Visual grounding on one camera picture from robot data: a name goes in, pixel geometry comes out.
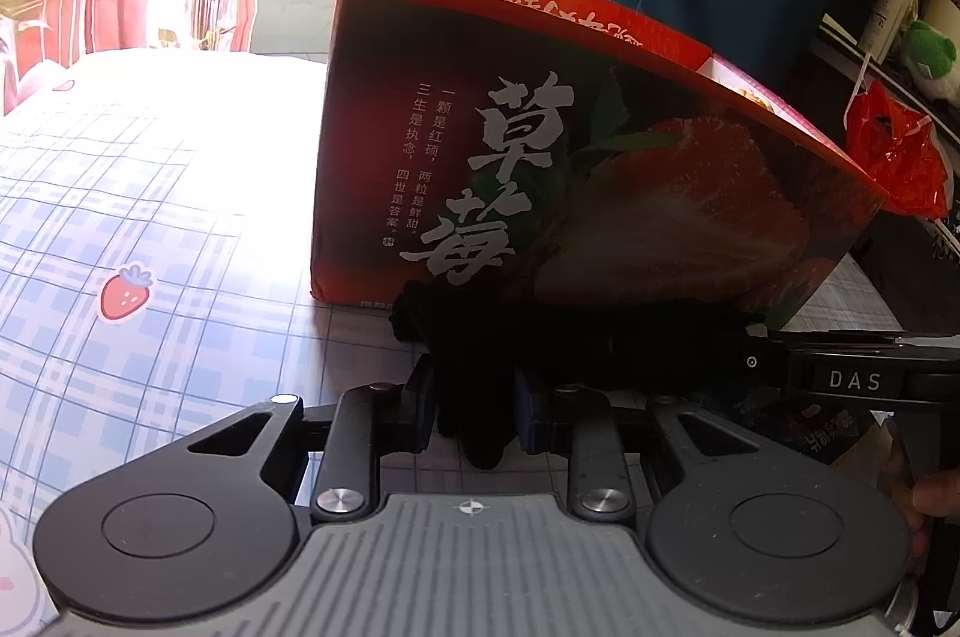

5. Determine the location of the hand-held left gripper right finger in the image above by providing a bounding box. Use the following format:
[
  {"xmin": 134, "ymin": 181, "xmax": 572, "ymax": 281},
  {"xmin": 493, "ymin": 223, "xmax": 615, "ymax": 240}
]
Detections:
[{"xmin": 514, "ymin": 367, "xmax": 762, "ymax": 524}]

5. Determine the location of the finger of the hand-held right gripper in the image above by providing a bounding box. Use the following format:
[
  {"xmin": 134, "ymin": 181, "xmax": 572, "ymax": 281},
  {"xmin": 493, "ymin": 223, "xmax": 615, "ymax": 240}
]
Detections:
[{"xmin": 731, "ymin": 318, "xmax": 794, "ymax": 390}]

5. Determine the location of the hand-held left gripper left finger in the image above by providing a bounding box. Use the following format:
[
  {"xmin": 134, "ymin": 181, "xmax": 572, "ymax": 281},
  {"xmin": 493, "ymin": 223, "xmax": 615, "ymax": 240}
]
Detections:
[{"xmin": 184, "ymin": 355, "xmax": 437, "ymax": 525}]

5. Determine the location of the black cloth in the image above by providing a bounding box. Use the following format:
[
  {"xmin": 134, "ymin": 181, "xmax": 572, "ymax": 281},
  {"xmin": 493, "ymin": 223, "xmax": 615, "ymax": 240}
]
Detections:
[{"xmin": 388, "ymin": 278, "xmax": 751, "ymax": 471}]

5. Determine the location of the red cardboard box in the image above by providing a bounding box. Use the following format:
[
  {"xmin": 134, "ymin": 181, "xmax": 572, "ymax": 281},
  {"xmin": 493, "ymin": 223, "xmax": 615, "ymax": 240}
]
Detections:
[{"xmin": 309, "ymin": 0, "xmax": 890, "ymax": 327}]

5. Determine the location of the person's right hand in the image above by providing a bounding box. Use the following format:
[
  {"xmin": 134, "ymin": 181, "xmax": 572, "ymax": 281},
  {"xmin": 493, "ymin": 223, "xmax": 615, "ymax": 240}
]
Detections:
[{"xmin": 909, "ymin": 468, "xmax": 960, "ymax": 537}]

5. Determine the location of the dark snack packet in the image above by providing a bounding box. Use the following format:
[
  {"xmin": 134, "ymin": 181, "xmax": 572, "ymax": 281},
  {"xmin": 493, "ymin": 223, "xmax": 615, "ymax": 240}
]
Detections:
[{"xmin": 739, "ymin": 397, "xmax": 893, "ymax": 465}]

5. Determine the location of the grey grid mat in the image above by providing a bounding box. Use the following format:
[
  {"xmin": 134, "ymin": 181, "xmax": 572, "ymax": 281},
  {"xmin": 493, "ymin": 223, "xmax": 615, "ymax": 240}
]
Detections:
[{"xmin": 315, "ymin": 254, "xmax": 901, "ymax": 495}]

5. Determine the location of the red plastic bag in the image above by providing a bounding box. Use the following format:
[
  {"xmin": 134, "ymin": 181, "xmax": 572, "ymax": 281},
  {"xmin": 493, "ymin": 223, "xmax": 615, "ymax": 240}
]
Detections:
[{"xmin": 844, "ymin": 77, "xmax": 950, "ymax": 218}]

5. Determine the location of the green plush toy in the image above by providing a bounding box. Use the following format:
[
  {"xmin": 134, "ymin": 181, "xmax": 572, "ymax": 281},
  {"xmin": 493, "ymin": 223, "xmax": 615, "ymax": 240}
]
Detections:
[{"xmin": 900, "ymin": 20, "xmax": 960, "ymax": 101}]

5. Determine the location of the plaid strawberry print bedsheet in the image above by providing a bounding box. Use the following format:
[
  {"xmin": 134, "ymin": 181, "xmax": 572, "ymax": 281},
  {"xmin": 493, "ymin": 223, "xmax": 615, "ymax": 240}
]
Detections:
[{"xmin": 0, "ymin": 50, "xmax": 353, "ymax": 637}]

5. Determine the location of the white spray bottle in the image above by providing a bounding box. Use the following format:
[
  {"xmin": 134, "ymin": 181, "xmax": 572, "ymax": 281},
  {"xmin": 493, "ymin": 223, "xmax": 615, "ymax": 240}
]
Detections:
[{"xmin": 857, "ymin": 0, "xmax": 916, "ymax": 62}]

